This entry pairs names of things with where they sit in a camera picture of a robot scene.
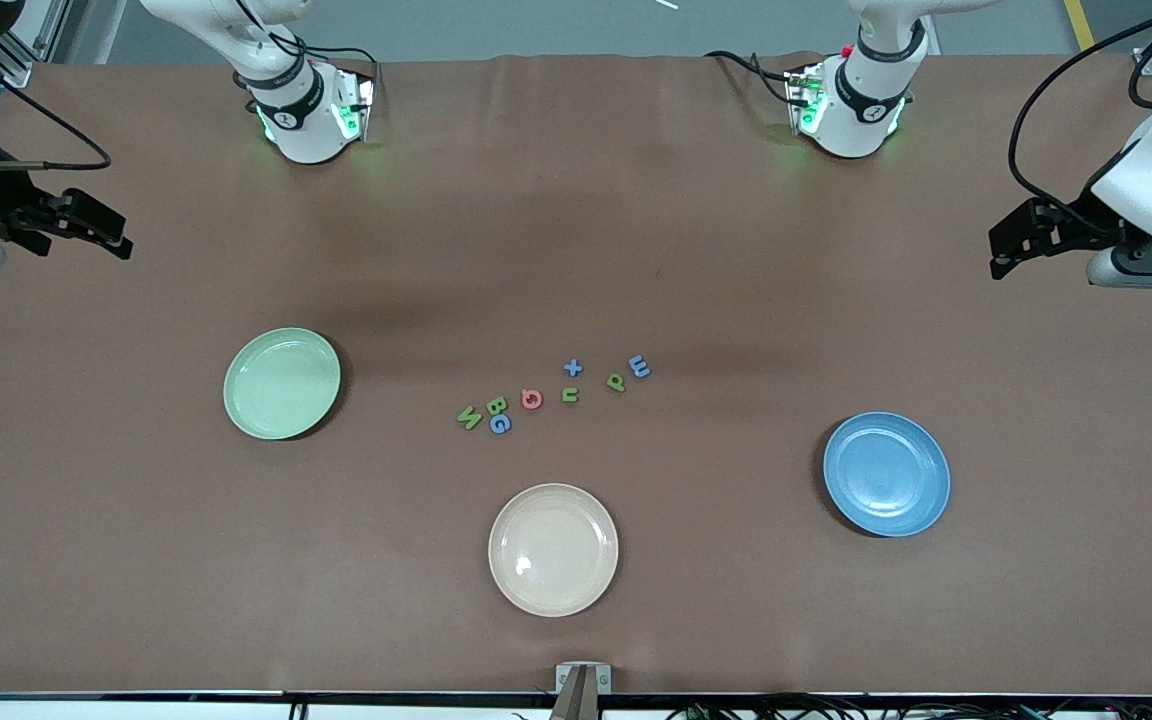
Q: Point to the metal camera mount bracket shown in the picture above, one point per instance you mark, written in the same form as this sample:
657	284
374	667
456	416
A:
583	700

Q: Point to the aluminium frame post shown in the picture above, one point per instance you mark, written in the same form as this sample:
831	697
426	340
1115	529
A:
21	72

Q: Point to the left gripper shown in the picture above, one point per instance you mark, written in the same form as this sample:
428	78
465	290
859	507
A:
1086	217

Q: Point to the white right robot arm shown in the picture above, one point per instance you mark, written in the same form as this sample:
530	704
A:
301	120

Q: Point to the green foam letter B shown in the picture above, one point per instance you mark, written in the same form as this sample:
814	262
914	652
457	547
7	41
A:
496	405

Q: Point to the blue plate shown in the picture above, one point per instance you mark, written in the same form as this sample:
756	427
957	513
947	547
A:
886	475

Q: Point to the white table edge rail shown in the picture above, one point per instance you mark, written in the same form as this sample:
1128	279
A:
136	712

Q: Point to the brown table mat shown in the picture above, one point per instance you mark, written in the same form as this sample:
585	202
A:
576	200

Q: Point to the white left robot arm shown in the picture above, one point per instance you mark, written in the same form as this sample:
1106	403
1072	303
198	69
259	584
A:
861	110

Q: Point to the blue foam letter x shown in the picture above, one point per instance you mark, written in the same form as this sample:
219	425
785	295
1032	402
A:
573	368

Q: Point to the red foam letter Q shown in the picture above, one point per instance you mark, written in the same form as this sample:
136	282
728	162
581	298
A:
525	400

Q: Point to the green foam letter p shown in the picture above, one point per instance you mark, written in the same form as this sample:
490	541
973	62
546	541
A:
615	382

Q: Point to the beige plate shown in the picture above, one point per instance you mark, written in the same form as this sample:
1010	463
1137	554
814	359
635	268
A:
553	550

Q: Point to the green plate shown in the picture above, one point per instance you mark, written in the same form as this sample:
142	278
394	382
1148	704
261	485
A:
281	385

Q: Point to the blue foam letter m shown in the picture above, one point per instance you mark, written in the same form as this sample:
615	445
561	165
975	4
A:
640	367

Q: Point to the blue foam letter G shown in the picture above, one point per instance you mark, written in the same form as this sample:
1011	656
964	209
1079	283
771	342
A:
494	424

